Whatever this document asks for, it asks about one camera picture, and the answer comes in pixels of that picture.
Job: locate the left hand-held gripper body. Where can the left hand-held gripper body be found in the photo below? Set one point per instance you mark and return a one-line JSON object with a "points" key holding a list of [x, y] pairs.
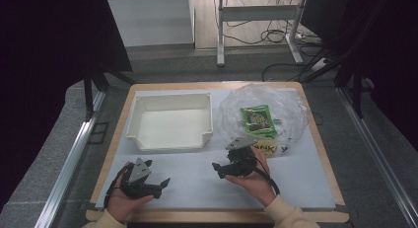
{"points": [[139, 182]]}

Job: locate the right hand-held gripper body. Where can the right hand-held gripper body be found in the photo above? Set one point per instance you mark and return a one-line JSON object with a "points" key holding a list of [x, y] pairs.
{"points": [[242, 160]]}

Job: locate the person's left hand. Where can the person's left hand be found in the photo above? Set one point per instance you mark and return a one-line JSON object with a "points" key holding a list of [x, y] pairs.
{"points": [[124, 202]]}

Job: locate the person's right hand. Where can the person's right hand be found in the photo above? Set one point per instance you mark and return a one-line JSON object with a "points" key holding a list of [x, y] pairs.
{"points": [[254, 183]]}

